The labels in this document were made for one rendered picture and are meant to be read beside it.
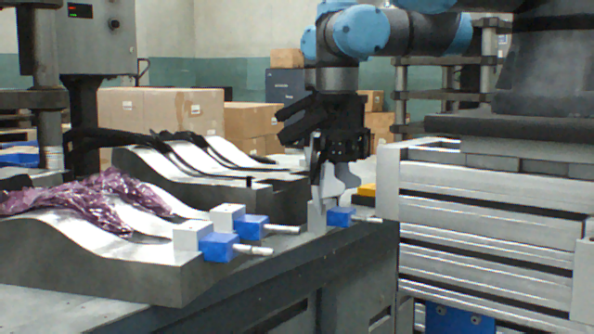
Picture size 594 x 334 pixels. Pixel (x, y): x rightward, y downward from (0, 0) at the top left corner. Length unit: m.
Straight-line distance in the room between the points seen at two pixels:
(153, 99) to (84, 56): 3.29
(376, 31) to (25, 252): 0.57
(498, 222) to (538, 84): 0.15
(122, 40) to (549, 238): 1.49
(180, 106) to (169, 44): 5.10
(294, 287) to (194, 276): 0.36
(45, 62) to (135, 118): 3.67
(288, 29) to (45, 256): 8.40
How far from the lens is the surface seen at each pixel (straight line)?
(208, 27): 10.18
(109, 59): 1.88
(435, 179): 0.71
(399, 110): 5.28
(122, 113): 5.37
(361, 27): 0.90
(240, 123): 5.73
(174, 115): 4.96
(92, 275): 0.81
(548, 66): 0.66
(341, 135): 1.02
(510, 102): 0.67
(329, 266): 1.19
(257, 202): 1.01
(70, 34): 1.81
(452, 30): 0.98
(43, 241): 0.85
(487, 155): 0.68
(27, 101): 1.60
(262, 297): 1.03
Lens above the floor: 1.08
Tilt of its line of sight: 9 degrees down
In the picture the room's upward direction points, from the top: straight up
